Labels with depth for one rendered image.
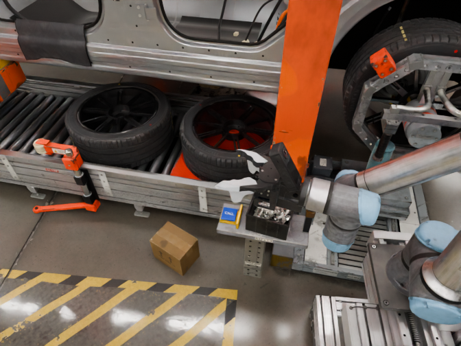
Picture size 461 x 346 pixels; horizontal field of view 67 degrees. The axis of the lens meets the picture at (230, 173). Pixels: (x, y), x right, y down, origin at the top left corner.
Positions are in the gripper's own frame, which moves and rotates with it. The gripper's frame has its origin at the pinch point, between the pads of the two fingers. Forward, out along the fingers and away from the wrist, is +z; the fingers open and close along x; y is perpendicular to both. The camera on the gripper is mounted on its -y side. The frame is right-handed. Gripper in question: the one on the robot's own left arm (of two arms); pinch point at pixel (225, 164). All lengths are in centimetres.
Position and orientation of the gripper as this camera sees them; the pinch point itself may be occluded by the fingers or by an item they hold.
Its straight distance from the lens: 83.1
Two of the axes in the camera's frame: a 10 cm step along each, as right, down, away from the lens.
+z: -9.4, -2.4, 2.3
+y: -0.5, 7.8, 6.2
